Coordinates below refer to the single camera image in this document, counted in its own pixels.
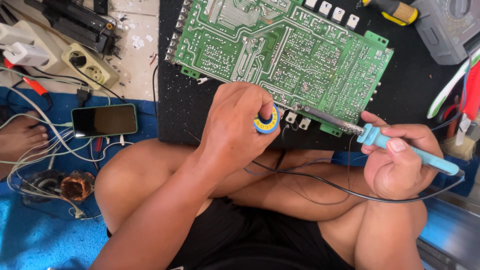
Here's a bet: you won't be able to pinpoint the blue floor mat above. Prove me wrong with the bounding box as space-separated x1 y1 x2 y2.
0 86 159 270

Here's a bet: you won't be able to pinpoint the black soldering iron cable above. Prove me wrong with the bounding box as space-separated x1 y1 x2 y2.
251 148 466 204

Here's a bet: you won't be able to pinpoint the white paper scraps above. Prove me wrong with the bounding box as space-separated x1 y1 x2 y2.
115 13 155 50

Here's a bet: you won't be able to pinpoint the red test probe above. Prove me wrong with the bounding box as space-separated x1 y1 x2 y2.
3 58 54 110

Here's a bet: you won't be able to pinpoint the person's left leg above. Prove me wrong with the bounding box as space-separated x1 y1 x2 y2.
94 138 335 235

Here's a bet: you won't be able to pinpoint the white charger adapter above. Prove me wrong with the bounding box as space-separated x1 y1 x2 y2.
2 41 50 68

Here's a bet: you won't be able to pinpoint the green circuit board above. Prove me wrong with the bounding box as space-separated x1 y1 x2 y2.
164 0 394 137

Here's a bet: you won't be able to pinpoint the black power plug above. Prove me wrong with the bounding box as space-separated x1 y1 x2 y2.
76 86 93 108

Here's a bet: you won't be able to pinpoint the yellow black screwdriver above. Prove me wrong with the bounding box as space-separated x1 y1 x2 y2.
361 0 419 26

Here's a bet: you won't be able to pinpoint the person's black shorts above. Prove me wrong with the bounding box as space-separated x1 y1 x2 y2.
106 196 355 270

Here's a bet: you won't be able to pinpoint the beige power strip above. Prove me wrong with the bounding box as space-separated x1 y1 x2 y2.
61 42 120 91

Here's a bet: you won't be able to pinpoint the cream socket block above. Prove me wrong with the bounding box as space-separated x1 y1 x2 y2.
0 20 69 76

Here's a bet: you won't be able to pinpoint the bundle of white cables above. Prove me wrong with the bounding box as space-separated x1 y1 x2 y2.
0 67 136 220

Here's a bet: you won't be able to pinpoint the metal panel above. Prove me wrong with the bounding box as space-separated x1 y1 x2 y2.
415 187 480 270

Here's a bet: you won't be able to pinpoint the person's right hand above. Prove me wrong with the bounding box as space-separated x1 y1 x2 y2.
360 110 444 200

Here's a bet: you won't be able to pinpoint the person's left hand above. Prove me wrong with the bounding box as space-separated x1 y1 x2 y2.
202 82 275 178

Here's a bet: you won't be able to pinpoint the blue yellow solder spool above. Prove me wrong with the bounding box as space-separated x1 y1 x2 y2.
253 103 281 135

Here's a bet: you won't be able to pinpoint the black electronic unit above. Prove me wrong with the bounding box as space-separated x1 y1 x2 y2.
24 0 121 57

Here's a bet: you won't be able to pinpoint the smartphone with green case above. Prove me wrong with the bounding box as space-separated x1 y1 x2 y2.
71 103 139 139

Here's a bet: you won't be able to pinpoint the straw bristle brush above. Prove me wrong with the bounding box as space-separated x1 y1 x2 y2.
440 112 480 161

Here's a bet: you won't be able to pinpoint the red handled tool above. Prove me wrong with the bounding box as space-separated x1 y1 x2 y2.
458 60 480 123

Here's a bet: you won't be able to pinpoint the copper wound motor coil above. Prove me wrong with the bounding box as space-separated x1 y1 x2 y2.
60 170 96 202

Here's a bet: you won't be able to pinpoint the light blue soldering iron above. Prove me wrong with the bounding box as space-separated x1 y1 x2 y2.
300 105 466 177

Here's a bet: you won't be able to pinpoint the white green toothbrush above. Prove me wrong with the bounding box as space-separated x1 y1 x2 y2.
427 48 480 120

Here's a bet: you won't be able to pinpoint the black foam mat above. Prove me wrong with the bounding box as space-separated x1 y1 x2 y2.
157 0 467 151

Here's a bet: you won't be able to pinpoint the grey multimeter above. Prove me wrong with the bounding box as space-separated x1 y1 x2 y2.
410 0 480 67

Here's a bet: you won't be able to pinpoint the black motor part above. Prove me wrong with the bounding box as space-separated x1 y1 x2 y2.
22 169 69 205

